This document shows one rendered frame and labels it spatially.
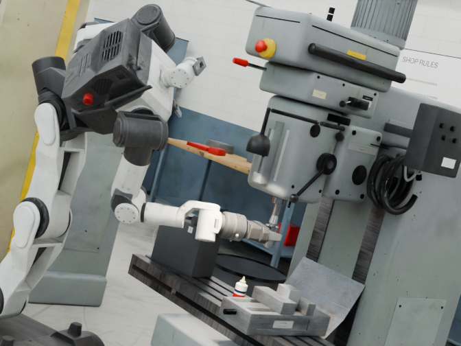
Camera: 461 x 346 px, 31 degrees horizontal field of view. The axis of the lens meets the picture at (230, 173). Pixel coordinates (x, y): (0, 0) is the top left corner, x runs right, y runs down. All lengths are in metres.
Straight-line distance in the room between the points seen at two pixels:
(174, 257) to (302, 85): 0.89
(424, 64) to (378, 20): 4.97
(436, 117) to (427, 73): 5.11
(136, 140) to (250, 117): 6.80
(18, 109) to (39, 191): 1.27
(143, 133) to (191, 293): 0.67
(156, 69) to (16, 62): 1.50
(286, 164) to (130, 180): 0.50
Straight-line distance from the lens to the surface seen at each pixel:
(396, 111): 2.90
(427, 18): 7.92
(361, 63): 2.64
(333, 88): 2.64
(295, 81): 2.61
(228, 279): 4.63
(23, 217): 2.84
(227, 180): 9.36
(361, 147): 2.79
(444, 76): 7.64
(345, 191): 2.79
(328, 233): 3.09
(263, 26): 2.63
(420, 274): 3.06
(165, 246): 3.12
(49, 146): 2.80
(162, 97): 2.61
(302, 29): 2.51
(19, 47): 4.04
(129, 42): 2.57
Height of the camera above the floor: 1.62
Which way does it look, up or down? 6 degrees down
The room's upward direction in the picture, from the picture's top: 15 degrees clockwise
